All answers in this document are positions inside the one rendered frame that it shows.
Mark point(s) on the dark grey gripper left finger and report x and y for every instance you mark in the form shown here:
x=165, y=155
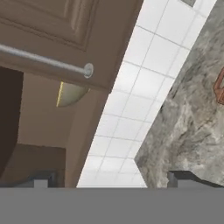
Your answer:
x=43, y=179

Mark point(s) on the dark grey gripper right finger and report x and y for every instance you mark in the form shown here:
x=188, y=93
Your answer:
x=183, y=178

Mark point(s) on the brown wooden cabinet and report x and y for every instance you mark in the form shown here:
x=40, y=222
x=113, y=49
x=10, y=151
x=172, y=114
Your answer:
x=43, y=137

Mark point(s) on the brown wooden cutting board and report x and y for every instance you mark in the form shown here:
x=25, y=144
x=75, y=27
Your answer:
x=220, y=87

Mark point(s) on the brown wooden cabinet door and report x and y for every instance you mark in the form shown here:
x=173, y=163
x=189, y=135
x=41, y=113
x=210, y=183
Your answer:
x=73, y=35

